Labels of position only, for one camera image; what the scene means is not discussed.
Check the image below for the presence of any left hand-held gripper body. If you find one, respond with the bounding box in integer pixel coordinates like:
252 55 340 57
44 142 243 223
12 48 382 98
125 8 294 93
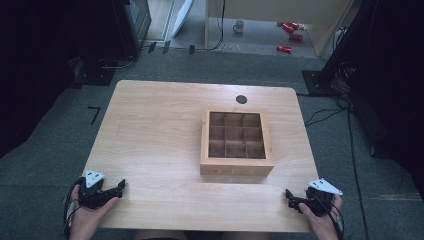
78 169 114 210

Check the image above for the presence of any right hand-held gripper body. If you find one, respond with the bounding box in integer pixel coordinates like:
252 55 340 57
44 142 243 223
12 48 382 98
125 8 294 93
303 178 344 218

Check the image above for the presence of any person's right hand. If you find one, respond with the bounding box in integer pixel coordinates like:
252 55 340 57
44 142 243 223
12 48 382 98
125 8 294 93
298 194 344 240

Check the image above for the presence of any person's left hand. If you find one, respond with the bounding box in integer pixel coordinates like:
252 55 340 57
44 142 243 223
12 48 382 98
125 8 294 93
68 184 121 240

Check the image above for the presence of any wooden compartment box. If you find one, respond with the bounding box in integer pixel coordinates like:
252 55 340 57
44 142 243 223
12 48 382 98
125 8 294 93
199 108 275 178

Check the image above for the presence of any black flat stand base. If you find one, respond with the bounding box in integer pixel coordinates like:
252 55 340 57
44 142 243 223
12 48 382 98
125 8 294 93
68 57 118 90

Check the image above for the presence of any dark curtain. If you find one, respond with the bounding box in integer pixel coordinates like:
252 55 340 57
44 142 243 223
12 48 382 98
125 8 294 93
0 0 116 159

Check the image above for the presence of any black cabinet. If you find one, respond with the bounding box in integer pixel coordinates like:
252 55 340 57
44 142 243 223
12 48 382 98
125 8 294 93
111 0 153 59

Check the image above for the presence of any white board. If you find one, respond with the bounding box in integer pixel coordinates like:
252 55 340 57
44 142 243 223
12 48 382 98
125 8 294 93
171 0 195 38

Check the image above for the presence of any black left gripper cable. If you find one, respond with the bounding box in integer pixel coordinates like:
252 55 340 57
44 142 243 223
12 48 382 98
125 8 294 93
62 178 84 240

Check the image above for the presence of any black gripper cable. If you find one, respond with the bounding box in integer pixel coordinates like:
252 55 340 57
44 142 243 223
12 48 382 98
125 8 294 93
324 201 346 240
62 178 84 240

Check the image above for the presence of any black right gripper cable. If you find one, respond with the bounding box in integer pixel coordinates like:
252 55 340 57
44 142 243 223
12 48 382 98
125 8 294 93
324 201 346 240

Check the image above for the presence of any black floor cable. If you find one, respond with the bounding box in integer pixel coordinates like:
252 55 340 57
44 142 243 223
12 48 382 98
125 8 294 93
296 91 371 240

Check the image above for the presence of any black hanging cable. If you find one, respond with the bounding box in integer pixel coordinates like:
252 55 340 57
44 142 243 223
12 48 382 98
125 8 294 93
194 0 226 52

